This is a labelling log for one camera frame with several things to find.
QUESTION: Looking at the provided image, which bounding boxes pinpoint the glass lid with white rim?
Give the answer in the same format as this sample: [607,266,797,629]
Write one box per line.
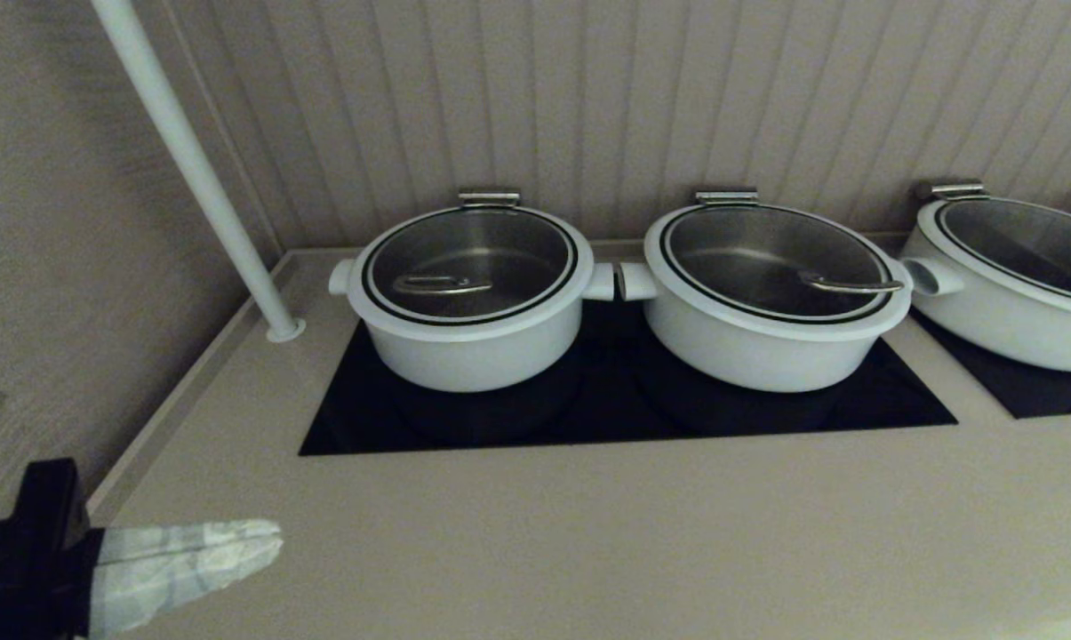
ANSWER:
[644,203,914,343]
[348,204,595,343]
[917,196,1071,319]

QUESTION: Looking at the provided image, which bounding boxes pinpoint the white round pole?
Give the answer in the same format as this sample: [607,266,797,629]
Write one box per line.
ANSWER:
[91,0,307,344]

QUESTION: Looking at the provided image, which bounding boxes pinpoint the black glass induction cooktop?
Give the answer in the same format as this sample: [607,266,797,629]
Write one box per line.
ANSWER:
[298,298,958,457]
[908,307,1071,420]

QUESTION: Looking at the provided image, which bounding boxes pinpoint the white pot with side handles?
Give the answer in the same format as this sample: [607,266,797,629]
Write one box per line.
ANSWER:
[899,200,1071,372]
[329,256,616,394]
[618,258,914,394]

